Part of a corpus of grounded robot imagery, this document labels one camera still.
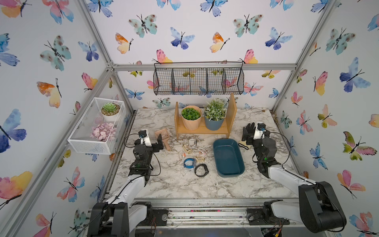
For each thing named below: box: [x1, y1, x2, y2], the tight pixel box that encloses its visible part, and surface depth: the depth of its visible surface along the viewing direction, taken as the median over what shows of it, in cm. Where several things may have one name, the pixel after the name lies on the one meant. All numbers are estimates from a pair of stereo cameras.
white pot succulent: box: [100, 102, 121, 123], surface depth 73 cm
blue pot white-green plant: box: [203, 97, 228, 131], surface depth 91 cm
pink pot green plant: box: [181, 105, 203, 131], surface depth 95 cm
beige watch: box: [182, 144, 193, 155], surface depth 98 cm
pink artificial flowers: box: [89, 122, 117, 142], surface depth 64 cm
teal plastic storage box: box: [213, 138, 245, 178], surface depth 94 cm
